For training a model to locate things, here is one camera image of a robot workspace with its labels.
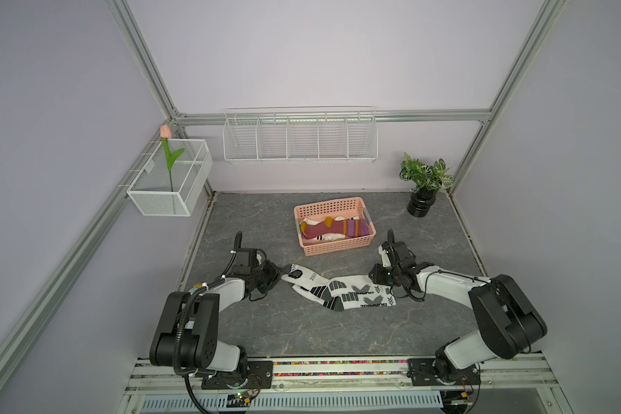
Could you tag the white mesh wall basket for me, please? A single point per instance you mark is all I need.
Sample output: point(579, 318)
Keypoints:
point(150, 190)

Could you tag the artificial pink tulip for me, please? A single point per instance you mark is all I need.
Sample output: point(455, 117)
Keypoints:
point(170, 156)

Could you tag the magenta striped sock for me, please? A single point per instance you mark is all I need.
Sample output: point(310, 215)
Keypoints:
point(351, 227)

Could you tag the pink perforated plastic basket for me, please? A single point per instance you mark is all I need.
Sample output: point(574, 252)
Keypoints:
point(342, 207)

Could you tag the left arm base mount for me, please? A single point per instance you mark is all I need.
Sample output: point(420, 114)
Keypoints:
point(255, 374)

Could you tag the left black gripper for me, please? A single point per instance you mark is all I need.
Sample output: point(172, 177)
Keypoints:
point(273, 273)

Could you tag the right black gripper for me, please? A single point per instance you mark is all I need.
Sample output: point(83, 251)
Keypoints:
point(374, 275)

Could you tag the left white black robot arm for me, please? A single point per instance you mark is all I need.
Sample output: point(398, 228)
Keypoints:
point(186, 337)

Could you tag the potted green plant black pot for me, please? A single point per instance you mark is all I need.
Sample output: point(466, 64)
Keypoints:
point(428, 179)

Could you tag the white wire wall shelf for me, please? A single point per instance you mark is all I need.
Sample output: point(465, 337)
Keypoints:
point(299, 134)

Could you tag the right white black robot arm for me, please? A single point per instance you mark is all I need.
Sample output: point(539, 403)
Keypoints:
point(508, 324)

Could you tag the white sport sock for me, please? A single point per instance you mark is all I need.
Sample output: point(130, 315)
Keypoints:
point(353, 292)
point(309, 284)

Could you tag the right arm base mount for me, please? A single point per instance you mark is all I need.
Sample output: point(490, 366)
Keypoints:
point(436, 371)

